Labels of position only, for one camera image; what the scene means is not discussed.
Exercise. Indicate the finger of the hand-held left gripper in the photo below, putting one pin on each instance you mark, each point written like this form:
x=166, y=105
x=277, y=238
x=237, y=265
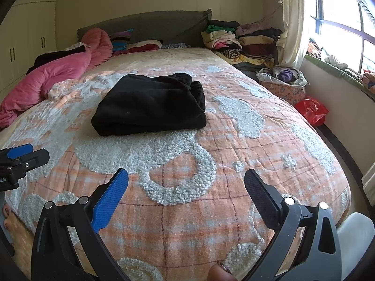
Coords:
x=19, y=151
x=36, y=156

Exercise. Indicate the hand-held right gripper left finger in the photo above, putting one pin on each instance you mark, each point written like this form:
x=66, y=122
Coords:
x=111, y=199

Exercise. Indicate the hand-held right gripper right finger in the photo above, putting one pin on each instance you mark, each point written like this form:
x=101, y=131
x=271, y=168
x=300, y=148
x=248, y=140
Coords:
x=260, y=193

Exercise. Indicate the pile of folded clothes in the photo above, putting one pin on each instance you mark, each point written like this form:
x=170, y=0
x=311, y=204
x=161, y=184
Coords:
x=234, y=41

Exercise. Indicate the person's left hand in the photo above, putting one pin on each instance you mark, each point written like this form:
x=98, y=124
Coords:
x=6, y=213

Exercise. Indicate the person's right hand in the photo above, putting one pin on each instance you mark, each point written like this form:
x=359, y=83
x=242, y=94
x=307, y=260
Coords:
x=219, y=272

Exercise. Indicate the orange floral bed blanket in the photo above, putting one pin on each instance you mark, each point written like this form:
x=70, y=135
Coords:
x=205, y=166

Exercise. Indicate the pink quilt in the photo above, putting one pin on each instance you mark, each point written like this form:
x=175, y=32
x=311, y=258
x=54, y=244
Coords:
x=58, y=73

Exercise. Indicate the red plastic bag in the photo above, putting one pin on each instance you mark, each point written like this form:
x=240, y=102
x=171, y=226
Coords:
x=310, y=109

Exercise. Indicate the black cloth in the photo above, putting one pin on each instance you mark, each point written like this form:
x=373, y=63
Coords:
x=55, y=55

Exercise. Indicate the floral laundry basket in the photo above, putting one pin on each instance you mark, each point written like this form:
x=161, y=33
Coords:
x=281, y=90

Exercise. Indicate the white stool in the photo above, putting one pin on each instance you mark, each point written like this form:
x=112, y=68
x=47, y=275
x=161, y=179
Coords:
x=357, y=240

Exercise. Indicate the cream wardrobe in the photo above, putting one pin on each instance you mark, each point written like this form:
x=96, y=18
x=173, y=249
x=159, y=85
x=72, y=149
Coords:
x=26, y=35

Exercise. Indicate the striped pillow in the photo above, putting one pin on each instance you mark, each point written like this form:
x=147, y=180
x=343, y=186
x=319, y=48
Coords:
x=120, y=42

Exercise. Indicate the green windowsill cushion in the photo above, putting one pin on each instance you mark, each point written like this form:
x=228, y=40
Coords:
x=331, y=68

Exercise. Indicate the dark red cloth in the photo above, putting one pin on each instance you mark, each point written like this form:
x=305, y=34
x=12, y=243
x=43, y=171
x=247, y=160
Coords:
x=143, y=46

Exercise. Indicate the grey patterned cloth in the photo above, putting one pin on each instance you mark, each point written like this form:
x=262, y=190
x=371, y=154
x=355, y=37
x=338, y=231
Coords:
x=174, y=46

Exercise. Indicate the cream curtain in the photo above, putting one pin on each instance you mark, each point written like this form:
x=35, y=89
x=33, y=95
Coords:
x=293, y=20

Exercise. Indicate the grey bed headboard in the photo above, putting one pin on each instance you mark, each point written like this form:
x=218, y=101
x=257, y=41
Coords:
x=164, y=23

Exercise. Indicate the window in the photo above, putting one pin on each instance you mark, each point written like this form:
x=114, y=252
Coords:
x=342, y=5

